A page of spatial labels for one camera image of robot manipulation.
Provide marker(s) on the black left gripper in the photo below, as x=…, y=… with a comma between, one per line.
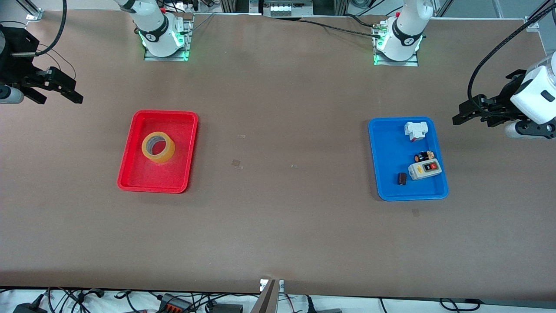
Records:
x=507, y=96

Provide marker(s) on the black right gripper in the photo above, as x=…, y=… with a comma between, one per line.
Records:
x=17, y=65

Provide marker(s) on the yellow tape roll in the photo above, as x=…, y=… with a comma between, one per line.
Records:
x=167, y=154

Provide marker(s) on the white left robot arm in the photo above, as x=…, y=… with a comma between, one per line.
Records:
x=536, y=98

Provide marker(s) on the white circuit breaker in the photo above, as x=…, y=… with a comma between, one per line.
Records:
x=416, y=130

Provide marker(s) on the small black orange capacitor part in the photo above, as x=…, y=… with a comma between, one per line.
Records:
x=425, y=156

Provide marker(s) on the small dark brown block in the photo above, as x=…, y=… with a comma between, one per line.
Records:
x=402, y=179

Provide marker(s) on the blue plastic tray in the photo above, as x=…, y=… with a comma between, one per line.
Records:
x=391, y=174

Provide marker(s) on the red plastic tray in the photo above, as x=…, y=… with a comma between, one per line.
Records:
x=143, y=178

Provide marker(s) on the black power adapter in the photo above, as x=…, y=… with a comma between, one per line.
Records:
x=28, y=308

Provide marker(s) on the grey socket strip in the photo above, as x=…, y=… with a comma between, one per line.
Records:
x=286, y=8

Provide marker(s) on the black orange power strip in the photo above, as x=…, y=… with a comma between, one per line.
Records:
x=173, y=304

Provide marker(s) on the small metal edge plate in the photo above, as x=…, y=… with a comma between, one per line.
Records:
x=263, y=284

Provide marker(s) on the black box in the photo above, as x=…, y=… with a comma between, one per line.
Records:
x=228, y=309

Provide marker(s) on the aluminium corner bracket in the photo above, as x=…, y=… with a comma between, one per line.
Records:
x=532, y=24
x=34, y=15

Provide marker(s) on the grey push button switch box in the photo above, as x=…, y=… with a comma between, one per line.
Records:
x=423, y=170

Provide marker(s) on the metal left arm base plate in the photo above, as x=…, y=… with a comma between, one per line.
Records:
x=391, y=63

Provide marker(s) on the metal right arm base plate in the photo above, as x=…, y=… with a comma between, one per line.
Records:
x=189, y=39

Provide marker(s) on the grey metal post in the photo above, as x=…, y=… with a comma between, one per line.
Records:
x=266, y=302

